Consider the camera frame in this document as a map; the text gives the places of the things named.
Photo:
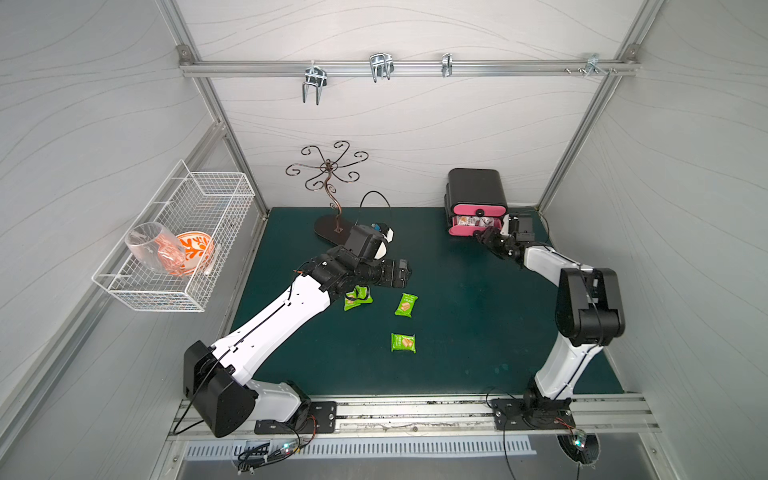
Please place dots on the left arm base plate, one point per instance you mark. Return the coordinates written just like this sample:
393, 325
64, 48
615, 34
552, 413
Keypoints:
314, 417

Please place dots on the small metal hook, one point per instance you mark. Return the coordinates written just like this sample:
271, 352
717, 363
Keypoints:
446, 65

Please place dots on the metal hook clamp middle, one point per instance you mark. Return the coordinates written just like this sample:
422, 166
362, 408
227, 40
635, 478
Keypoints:
381, 66

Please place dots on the metal hook clamp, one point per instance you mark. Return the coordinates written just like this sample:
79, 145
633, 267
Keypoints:
315, 79
381, 66

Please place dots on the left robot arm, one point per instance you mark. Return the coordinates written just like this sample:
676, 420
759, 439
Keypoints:
218, 379

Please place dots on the white wire wall basket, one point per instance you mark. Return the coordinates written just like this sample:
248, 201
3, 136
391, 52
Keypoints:
212, 202

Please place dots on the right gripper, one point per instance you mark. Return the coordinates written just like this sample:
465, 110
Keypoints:
489, 237

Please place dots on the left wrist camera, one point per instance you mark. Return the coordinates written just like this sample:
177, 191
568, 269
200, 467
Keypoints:
387, 235

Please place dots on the metal bracket right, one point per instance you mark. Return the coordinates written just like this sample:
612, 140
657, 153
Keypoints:
592, 67

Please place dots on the metal scroll jewelry stand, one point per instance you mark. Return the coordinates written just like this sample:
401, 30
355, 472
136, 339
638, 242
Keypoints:
332, 228

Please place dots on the white vent grille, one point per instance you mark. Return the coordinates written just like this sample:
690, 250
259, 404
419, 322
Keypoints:
369, 448

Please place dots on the clear glass cup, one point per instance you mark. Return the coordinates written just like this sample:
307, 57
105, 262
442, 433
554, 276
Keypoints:
156, 248

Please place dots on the metal hook clamp left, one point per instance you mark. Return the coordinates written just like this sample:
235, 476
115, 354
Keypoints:
315, 79

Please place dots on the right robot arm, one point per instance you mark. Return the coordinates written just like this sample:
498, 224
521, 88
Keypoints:
588, 313

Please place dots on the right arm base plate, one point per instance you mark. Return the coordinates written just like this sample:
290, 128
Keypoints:
513, 415

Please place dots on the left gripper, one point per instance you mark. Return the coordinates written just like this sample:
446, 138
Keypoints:
390, 273

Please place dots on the pink drawer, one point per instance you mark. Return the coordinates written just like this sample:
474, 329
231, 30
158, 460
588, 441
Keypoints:
478, 210
464, 231

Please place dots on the pink top drawer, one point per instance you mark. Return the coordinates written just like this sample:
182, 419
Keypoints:
478, 210

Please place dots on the green cookie packet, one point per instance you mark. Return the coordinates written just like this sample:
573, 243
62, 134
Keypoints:
351, 300
401, 342
363, 295
406, 305

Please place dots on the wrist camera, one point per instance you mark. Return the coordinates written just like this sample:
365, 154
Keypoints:
508, 225
387, 235

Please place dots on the orange patterned bowl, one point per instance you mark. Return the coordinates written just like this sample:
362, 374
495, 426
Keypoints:
192, 252

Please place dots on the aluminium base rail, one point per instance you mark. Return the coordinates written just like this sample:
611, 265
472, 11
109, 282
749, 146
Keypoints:
458, 415

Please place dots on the black pink drawer cabinet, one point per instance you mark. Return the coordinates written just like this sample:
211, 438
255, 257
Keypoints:
473, 186

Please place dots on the horizontal aluminium rail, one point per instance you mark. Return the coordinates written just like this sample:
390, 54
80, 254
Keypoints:
402, 68

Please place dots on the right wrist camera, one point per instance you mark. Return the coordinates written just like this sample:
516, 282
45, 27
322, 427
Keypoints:
508, 225

